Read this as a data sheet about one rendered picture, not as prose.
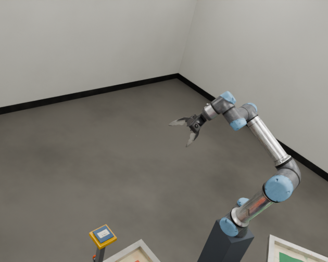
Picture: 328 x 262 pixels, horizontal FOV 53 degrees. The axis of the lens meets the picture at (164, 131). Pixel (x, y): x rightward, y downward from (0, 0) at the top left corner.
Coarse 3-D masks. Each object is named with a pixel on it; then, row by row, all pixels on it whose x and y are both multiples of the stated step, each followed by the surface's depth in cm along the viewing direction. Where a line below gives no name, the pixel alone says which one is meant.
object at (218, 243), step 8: (216, 224) 207; (216, 232) 208; (248, 232) 204; (208, 240) 217; (216, 240) 208; (224, 240) 200; (232, 240) 196; (240, 240) 197; (248, 240) 202; (208, 248) 217; (216, 248) 209; (224, 248) 201; (232, 248) 199; (240, 248) 204; (200, 256) 227; (208, 256) 218; (216, 256) 210; (224, 256) 202; (232, 256) 207; (240, 256) 212
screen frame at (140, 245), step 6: (132, 246) 202; (138, 246) 203; (144, 246) 204; (120, 252) 197; (126, 252) 198; (132, 252) 201; (144, 252) 202; (150, 252) 202; (108, 258) 192; (114, 258) 193; (120, 258) 195; (150, 258) 198; (156, 258) 199
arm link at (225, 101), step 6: (222, 96) 161; (228, 96) 159; (210, 102) 165; (216, 102) 162; (222, 102) 160; (228, 102) 160; (234, 102) 161; (216, 108) 162; (222, 108) 161; (228, 108) 160
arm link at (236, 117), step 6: (234, 108) 160; (240, 108) 165; (228, 114) 160; (234, 114) 159; (240, 114) 160; (246, 114) 164; (228, 120) 161; (234, 120) 159; (240, 120) 159; (234, 126) 160; (240, 126) 159
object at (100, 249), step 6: (108, 228) 214; (90, 234) 208; (114, 234) 211; (96, 240) 205; (108, 240) 207; (114, 240) 209; (102, 246) 203; (96, 252) 219; (102, 252) 217; (96, 258) 222; (102, 258) 222
